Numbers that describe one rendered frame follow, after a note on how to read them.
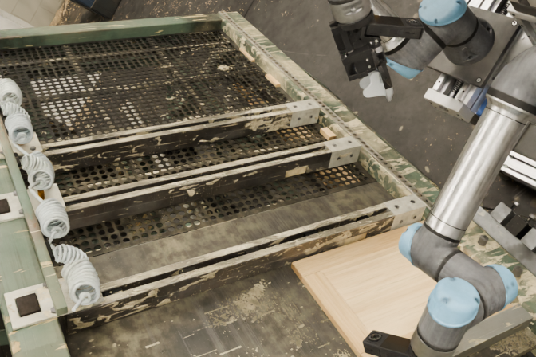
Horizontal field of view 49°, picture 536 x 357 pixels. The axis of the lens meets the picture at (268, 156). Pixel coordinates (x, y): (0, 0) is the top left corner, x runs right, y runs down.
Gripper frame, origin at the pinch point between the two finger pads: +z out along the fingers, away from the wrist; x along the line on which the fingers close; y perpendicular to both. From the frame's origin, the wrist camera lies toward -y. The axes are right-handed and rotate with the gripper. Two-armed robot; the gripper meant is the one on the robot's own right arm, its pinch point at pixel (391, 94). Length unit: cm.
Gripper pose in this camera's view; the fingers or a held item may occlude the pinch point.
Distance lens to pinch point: 125.7
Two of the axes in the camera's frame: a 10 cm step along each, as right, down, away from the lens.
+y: -9.3, 3.4, 1.6
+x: 0.8, 5.9, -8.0
